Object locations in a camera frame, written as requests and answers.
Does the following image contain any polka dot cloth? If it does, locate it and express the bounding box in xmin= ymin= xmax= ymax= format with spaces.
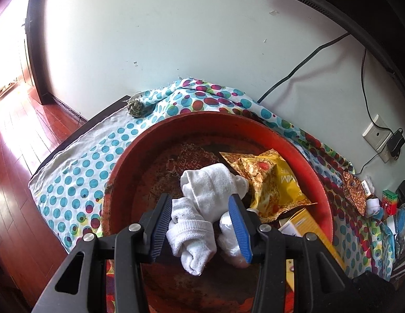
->
xmin=29 ymin=78 xmax=395 ymax=287

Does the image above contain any long white sock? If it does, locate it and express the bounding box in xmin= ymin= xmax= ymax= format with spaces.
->
xmin=180 ymin=164 xmax=249 ymax=223

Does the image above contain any thin black cable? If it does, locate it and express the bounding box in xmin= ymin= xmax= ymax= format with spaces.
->
xmin=361 ymin=49 xmax=391 ymax=135

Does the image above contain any brown snack packet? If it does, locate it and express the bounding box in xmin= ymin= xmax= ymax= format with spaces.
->
xmin=341 ymin=170 xmax=369 ymax=217

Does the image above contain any small white sock ball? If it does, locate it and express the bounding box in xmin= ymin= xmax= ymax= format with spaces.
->
xmin=366 ymin=197 xmax=382 ymax=218

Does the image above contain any green and red box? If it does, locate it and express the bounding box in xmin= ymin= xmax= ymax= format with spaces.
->
xmin=382 ymin=189 xmax=399 ymax=216

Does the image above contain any black power adapter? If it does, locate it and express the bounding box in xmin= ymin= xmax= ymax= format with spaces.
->
xmin=387 ymin=129 xmax=405 ymax=160

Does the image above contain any clear plastic bag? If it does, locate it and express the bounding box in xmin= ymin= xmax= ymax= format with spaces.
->
xmin=392 ymin=208 xmax=405 ymax=259

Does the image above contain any short white sock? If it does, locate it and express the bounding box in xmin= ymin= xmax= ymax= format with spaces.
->
xmin=166 ymin=197 xmax=218 ymax=276

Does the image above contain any yellow box with square code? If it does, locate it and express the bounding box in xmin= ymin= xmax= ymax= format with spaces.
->
xmin=279 ymin=208 xmax=347 ymax=292

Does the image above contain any black television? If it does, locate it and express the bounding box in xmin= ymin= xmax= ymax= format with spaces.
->
xmin=222 ymin=0 xmax=405 ymax=83

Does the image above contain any yellow snack packet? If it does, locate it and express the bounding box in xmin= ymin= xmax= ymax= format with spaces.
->
xmin=220 ymin=149 xmax=318 ymax=221

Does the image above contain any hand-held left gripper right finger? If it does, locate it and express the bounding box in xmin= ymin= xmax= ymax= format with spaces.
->
xmin=229 ymin=194 xmax=353 ymax=313

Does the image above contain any red oval basin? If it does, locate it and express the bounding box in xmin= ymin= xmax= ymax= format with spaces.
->
xmin=103 ymin=111 xmax=333 ymax=313

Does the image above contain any dark wooden door frame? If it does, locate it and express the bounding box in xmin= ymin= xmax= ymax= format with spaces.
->
xmin=25 ymin=0 xmax=55 ymax=105

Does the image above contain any speckled grey ball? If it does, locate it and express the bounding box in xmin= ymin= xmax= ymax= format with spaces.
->
xmin=127 ymin=99 xmax=145 ymax=118

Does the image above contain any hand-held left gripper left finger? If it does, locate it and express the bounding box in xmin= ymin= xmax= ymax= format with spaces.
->
xmin=33 ymin=194 xmax=173 ymax=313

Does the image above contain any black adapter cable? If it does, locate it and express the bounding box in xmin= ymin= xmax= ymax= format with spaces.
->
xmin=356 ymin=152 xmax=383 ymax=174

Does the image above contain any white wall plate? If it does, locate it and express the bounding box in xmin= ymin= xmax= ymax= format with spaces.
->
xmin=362 ymin=114 xmax=392 ymax=152

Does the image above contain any thick black cable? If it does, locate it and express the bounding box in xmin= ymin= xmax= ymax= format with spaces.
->
xmin=256 ymin=33 xmax=350 ymax=104

